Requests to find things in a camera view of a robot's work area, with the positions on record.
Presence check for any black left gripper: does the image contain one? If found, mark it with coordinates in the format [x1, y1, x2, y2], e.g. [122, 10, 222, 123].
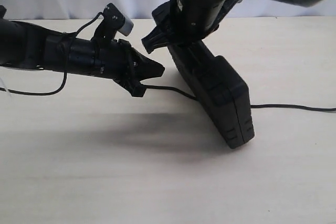
[65, 38, 165, 97]

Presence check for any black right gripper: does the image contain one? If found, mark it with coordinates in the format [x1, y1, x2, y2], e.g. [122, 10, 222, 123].
[141, 0, 246, 54]

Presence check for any black braided rope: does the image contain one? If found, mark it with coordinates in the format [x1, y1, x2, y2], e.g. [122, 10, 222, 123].
[143, 84, 336, 112]

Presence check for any black plastic carrying case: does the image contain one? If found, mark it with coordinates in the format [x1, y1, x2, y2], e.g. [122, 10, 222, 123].
[168, 41, 255, 149]

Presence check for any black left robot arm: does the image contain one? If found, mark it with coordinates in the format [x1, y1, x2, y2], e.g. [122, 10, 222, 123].
[1, 3, 165, 97]

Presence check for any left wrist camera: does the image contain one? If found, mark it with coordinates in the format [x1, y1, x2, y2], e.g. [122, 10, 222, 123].
[93, 3, 134, 40]

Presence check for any thin black left cable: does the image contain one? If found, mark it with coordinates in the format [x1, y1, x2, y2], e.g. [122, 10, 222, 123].
[0, 11, 111, 96]

